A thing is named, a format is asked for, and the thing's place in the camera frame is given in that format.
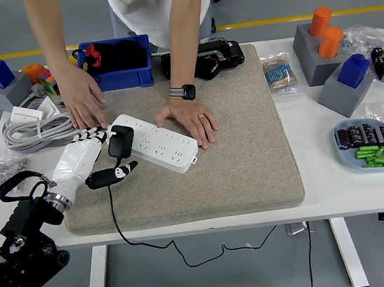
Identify person's right hand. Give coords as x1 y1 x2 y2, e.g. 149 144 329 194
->
51 61 111 134

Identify person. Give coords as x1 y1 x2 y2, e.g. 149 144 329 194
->
23 0 235 171

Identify red black pouch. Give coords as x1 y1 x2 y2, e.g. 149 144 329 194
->
81 41 105 73

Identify blue plastic bin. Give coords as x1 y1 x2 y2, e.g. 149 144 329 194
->
74 33 156 95

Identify white table leg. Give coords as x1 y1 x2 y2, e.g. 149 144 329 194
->
328 213 371 287
78 245 113 287

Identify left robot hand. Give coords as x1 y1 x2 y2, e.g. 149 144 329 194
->
44 121 143 206

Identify black wristwatch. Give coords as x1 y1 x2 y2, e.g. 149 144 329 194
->
167 82 198 104

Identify black pouches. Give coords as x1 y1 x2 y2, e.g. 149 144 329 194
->
95 35 150 74

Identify grey-brown mat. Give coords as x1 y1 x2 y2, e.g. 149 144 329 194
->
44 39 307 239

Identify multicolour puzzle cube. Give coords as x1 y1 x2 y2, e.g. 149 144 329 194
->
36 66 61 98

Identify black plug adapter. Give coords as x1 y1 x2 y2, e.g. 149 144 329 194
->
104 122 138 161

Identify clear bag of screws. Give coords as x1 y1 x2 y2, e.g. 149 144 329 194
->
0 145 39 201

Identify black mechanical device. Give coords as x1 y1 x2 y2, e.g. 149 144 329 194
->
159 34 248 87

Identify grey coiled power cord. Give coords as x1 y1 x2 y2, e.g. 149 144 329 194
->
0 77 85 154

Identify clear bag blue resistors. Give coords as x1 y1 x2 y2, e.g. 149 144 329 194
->
259 50 306 100

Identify light blue plate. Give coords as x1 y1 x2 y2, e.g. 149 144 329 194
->
331 115 384 177

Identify thin black plug cord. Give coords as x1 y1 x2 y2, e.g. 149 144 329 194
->
103 137 282 278

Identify person's left hand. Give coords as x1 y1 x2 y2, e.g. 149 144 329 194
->
152 93 222 156

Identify silver bracket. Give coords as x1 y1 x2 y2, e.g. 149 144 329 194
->
283 220 314 236

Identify white flat box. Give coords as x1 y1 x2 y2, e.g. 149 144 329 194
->
8 102 45 126

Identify grey two-hole holder block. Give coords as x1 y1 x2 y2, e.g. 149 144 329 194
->
289 19 354 91

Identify black hanging cable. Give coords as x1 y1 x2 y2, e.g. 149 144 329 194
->
300 220 320 287

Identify grey block holder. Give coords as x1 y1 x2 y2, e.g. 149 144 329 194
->
0 69 37 114
312 59 380 123

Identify white paper card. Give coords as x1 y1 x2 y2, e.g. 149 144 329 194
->
35 95 62 119

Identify white power strip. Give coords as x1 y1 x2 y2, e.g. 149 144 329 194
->
103 105 203 183

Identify orange cylinder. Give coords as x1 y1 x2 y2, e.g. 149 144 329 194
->
305 5 336 40
315 25 347 61

